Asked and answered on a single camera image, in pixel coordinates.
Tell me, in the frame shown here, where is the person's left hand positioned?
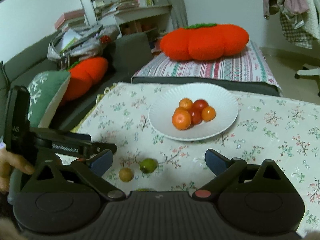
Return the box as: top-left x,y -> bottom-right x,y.
0,150 -> 35,194

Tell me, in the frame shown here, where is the green snowflake pillow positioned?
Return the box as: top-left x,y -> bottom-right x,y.
27,70 -> 72,128

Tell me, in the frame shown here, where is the grey sofa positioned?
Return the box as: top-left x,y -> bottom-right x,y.
0,31 -> 153,133

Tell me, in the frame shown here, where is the grey curtain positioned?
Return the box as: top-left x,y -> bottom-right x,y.
145,0 -> 188,30

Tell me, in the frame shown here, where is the checked cloth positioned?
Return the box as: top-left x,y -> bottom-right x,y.
279,11 -> 318,49

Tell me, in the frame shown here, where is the white bookshelf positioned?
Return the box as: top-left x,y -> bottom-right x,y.
75,0 -> 173,37

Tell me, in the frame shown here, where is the white ribbed plate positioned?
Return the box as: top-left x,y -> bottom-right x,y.
148,83 -> 239,141

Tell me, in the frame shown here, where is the pile of papers and bags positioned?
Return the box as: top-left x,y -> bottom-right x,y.
47,24 -> 120,61

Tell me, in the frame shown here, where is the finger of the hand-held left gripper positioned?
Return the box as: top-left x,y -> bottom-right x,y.
30,127 -> 92,142
51,140 -> 117,159

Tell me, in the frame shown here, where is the red tomato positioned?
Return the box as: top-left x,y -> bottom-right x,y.
193,99 -> 209,112
188,109 -> 203,125

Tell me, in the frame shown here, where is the large persimmon plush cushion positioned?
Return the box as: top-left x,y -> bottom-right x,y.
160,23 -> 250,61

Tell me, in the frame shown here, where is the green lime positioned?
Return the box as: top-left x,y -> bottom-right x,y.
139,158 -> 158,174

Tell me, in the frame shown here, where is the small persimmon plush cushion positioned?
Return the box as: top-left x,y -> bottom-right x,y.
59,56 -> 109,105

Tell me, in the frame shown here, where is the floral white tablecloth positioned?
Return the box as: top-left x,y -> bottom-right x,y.
56,82 -> 320,238

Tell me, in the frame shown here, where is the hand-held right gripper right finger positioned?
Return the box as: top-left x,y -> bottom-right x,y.
191,149 -> 292,202

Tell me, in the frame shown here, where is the white fleece garment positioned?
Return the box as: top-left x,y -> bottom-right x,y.
299,0 -> 320,45

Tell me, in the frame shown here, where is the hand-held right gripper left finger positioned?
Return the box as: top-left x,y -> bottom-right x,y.
21,149 -> 127,202

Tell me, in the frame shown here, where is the beige round longan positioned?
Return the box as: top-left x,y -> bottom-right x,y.
118,167 -> 134,182

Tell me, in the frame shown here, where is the striped pink cloth cover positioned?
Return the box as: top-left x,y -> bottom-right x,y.
134,41 -> 282,90

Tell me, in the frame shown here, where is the stack of pink books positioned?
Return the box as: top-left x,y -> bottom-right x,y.
54,9 -> 87,30

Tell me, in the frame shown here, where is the white chair base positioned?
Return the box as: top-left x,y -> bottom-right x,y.
294,64 -> 320,82

